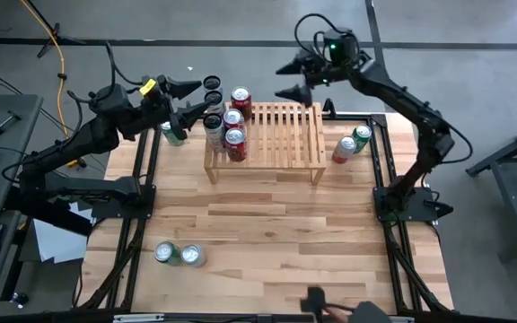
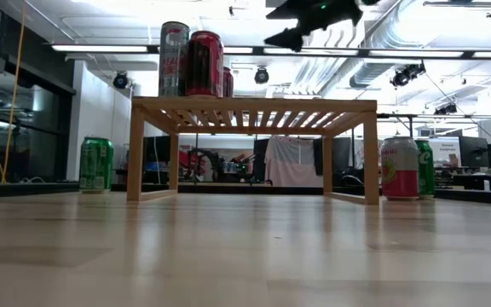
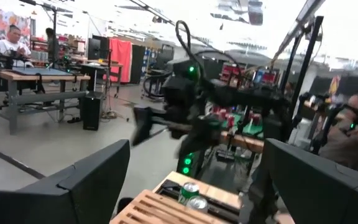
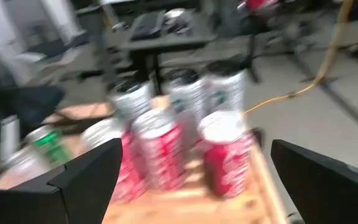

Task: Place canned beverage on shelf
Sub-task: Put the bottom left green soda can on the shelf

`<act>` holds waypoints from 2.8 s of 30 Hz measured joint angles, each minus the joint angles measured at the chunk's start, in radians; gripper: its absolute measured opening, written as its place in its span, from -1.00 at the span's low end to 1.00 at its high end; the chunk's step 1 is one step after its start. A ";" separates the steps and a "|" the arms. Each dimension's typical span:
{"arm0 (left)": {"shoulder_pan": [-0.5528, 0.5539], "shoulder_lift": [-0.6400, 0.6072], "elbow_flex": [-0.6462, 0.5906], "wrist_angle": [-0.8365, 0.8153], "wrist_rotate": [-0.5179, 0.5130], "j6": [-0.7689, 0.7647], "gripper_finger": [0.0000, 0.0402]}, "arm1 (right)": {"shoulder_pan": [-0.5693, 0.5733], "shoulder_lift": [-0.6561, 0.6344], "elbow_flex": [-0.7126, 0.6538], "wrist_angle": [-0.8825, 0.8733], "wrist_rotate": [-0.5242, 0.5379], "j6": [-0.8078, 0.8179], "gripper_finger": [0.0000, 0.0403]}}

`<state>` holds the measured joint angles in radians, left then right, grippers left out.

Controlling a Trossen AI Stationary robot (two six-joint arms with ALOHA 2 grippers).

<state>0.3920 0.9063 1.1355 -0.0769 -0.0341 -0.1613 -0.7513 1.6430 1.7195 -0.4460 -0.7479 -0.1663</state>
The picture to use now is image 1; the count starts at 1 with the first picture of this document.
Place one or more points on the person's hand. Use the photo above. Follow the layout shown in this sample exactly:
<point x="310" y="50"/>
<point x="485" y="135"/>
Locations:
<point x="337" y="315"/>

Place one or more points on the grey and pink soda can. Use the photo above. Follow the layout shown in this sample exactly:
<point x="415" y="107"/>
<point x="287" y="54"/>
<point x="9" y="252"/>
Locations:
<point x="344" y="148"/>
<point x="193" y="255"/>

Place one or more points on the tall white can black lid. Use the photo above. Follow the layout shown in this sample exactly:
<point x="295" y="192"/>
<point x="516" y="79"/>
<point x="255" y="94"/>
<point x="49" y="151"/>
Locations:
<point x="212" y="122"/>
<point x="212" y="83"/>
<point x="214" y="98"/>

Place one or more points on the black frame bracket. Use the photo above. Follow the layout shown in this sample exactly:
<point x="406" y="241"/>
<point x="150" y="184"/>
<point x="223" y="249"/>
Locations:
<point x="329" y="108"/>

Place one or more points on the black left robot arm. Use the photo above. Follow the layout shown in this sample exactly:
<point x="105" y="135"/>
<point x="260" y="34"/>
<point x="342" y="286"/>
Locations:
<point x="74" y="143"/>

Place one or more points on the grey side desk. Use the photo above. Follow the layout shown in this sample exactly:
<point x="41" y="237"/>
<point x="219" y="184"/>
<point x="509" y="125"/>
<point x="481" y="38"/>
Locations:
<point x="11" y="134"/>

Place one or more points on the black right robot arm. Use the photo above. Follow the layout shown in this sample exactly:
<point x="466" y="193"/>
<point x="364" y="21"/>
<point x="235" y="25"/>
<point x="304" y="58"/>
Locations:
<point x="415" y="116"/>

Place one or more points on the green soda can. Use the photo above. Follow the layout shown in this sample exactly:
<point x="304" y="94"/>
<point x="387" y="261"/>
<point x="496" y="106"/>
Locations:
<point x="171" y="134"/>
<point x="362" y="133"/>
<point x="165" y="252"/>

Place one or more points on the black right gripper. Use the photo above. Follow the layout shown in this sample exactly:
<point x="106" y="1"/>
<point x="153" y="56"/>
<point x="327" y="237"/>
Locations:
<point x="335" y="76"/>

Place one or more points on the black handheld object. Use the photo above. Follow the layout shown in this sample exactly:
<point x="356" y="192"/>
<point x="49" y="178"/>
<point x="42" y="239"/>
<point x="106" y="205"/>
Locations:
<point x="314" y="300"/>

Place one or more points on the white paper sheets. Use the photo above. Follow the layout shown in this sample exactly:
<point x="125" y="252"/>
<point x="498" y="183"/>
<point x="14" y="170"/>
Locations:
<point x="61" y="242"/>

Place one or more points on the small black knob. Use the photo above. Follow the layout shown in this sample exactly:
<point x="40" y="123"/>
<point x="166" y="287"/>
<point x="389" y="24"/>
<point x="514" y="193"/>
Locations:
<point x="20" y="299"/>

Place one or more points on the grey metal stand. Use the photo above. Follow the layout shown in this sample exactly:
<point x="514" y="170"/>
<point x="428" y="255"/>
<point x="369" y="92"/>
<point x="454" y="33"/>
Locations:
<point x="510" y="179"/>

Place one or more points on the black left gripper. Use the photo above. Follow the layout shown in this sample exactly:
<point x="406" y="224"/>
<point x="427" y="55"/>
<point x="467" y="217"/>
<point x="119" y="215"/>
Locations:
<point x="151" y="114"/>

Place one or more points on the grey aluminium bar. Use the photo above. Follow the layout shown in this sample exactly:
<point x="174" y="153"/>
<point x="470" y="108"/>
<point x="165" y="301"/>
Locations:
<point x="139" y="318"/>

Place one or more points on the black floor stand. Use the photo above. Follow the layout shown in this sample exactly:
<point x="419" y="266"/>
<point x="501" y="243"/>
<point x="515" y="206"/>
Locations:
<point x="54" y="33"/>

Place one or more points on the wooden slatted shelf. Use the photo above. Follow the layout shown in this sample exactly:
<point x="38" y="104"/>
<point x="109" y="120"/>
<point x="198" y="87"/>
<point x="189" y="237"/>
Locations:
<point x="281" y="143"/>

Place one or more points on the yellow tape tag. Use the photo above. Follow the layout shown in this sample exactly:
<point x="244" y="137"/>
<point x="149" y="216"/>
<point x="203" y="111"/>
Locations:
<point x="147" y="86"/>

